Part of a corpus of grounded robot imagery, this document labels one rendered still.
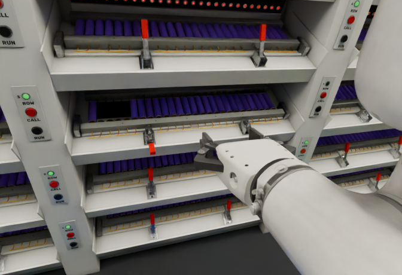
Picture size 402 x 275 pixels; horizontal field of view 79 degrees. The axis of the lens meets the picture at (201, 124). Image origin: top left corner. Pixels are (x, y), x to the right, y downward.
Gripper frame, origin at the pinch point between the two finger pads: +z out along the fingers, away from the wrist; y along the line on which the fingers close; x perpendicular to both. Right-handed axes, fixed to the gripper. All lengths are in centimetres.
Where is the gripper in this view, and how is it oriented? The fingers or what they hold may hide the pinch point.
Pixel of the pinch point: (230, 139)
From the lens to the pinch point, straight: 43.6
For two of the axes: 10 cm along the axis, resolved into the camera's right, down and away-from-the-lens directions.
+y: 9.6, -0.8, 2.7
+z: -2.8, -3.2, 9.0
